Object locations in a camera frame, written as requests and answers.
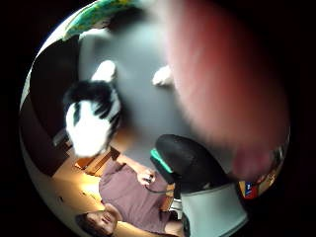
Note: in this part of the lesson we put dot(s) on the red rounded object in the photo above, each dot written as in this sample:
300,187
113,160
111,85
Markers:
223,82

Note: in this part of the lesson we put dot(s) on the person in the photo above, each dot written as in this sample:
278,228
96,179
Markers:
131,197

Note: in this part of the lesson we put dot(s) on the colourful box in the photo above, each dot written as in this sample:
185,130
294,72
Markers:
251,190

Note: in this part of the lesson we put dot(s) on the small white object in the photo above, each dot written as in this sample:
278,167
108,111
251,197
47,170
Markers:
162,76

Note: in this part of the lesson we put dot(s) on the wooden chair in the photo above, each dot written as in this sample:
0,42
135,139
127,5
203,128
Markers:
97,161

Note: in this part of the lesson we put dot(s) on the black and white soft toy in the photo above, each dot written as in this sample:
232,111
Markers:
90,118

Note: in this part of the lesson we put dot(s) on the dark brown cabinet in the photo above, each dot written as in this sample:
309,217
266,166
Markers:
49,108

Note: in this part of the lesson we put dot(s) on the green patterned cloth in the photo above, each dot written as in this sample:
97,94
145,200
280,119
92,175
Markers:
95,15

